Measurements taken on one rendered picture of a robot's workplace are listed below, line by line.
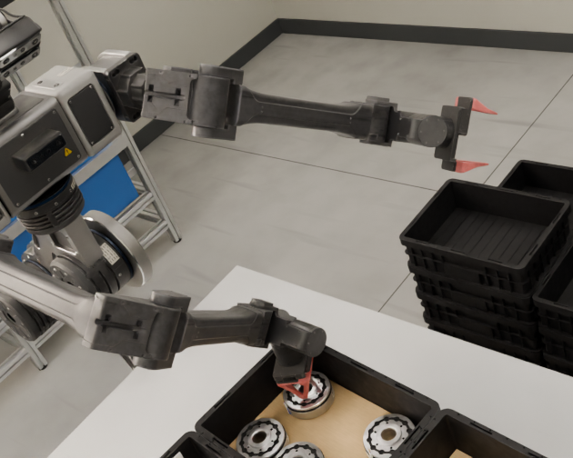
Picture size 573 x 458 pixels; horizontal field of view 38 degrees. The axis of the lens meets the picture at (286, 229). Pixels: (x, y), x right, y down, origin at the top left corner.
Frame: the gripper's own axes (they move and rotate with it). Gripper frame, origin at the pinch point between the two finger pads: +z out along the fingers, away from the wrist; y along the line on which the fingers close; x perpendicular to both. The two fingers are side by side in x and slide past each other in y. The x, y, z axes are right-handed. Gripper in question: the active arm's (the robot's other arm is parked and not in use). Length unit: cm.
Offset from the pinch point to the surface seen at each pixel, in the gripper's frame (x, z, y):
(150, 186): 109, 51, 171
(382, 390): -17.1, -2.3, -5.1
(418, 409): -24.3, -2.2, -10.5
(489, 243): -35, 37, 81
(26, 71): 175, 10, 229
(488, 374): -35.0, 17.2, 13.3
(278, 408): 6.9, 4.3, -1.5
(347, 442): -8.9, 4.5, -11.4
